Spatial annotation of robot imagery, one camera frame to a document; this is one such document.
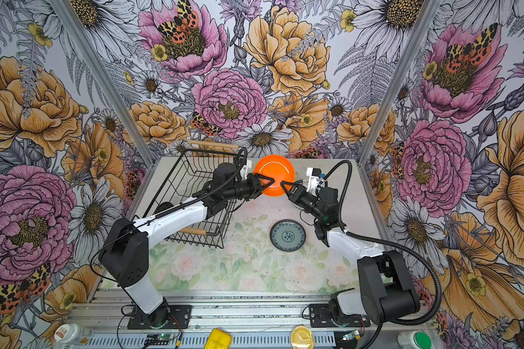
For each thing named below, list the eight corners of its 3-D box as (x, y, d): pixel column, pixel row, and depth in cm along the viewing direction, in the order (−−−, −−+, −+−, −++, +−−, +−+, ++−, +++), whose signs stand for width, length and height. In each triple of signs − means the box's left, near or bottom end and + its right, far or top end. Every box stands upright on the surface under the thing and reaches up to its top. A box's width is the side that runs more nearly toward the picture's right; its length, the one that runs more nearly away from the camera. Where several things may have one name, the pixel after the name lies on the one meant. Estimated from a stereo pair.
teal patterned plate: (269, 251, 91) (269, 249, 89) (269, 221, 100) (269, 219, 98) (306, 251, 91) (307, 249, 89) (303, 221, 100) (304, 219, 98)
